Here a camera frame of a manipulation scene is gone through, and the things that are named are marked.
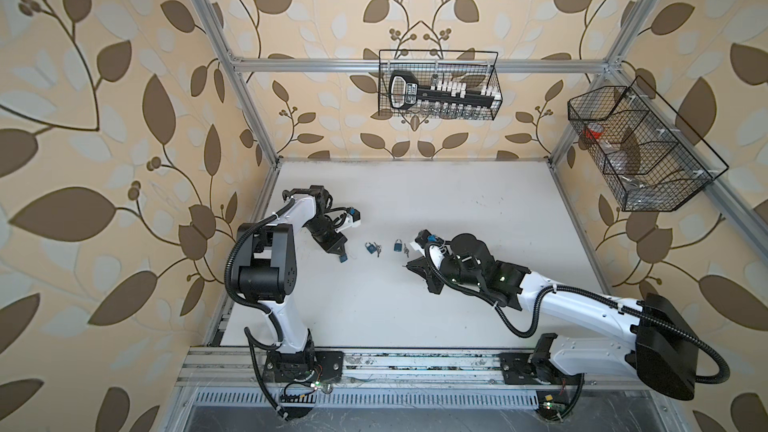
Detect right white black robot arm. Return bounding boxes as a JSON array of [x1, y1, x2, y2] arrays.
[[406, 230, 731, 401]]

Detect black socket tool set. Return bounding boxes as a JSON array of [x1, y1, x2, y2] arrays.
[[384, 70, 502, 111]]

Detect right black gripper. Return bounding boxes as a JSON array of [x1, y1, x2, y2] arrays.
[[405, 246, 481, 294]]

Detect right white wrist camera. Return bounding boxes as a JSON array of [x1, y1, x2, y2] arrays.
[[414, 229, 449, 268]]

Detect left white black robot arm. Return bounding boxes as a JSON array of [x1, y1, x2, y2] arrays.
[[224, 185, 360, 421]]

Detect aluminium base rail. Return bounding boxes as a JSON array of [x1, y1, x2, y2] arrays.
[[176, 347, 652, 411]]

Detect red item in basket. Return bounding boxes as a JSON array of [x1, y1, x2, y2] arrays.
[[583, 122, 604, 143]]

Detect back black wire basket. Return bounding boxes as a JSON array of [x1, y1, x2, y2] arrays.
[[378, 48, 503, 121]]

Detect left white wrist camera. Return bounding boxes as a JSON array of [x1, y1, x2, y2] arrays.
[[332, 207, 361, 232]]

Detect side black wire basket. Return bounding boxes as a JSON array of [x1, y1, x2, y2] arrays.
[[567, 76, 729, 212]]

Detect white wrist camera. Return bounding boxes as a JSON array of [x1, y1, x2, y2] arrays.
[[414, 229, 449, 268], [332, 207, 361, 232]]

